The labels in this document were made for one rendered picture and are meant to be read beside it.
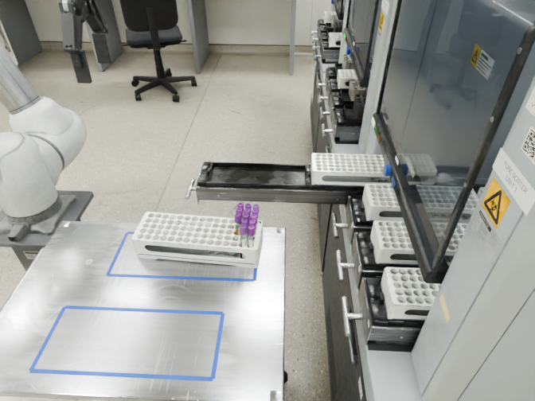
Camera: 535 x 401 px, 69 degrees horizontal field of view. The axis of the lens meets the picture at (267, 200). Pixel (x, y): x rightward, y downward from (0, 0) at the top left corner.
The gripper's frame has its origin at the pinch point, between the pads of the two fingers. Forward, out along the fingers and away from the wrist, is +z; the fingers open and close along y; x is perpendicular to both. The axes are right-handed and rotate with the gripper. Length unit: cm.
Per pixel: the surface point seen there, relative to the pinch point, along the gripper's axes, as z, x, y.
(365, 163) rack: 29, 71, -7
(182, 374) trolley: 37, 26, 55
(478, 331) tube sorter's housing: 18, 73, 58
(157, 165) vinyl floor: 114, -31, -136
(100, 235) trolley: 36.9, -0.9, 18.5
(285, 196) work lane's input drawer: 38, 48, -2
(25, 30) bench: 84, -215, -354
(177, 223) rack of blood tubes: 31.2, 19.7, 19.9
